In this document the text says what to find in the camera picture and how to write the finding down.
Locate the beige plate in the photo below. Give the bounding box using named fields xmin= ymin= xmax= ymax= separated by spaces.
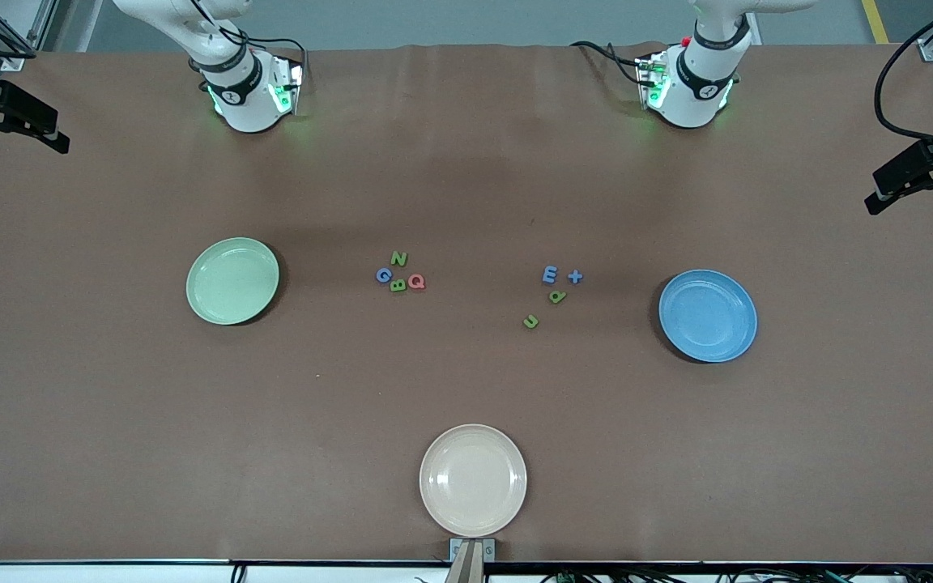
xmin=419 ymin=423 xmax=528 ymax=538

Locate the brown table mat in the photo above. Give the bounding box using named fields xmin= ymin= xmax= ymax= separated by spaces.
xmin=0 ymin=42 xmax=933 ymax=564

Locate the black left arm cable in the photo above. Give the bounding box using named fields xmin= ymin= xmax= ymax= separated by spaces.
xmin=875 ymin=0 xmax=933 ymax=155

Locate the light green plate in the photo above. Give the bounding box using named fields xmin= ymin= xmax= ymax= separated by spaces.
xmin=185 ymin=236 xmax=280 ymax=326

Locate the blue plate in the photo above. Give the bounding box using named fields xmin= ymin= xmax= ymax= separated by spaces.
xmin=658 ymin=269 xmax=759 ymax=364

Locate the black base cable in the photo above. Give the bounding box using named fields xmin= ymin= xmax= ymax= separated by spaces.
xmin=570 ymin=40 xmax=647 ymax=86
xmin=190 ymin=0 xmax=308 ymax=82

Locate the grey metal bracket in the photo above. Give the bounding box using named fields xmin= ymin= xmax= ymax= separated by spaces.
xmin=449 ymin=538 xmax=496 ymax=563

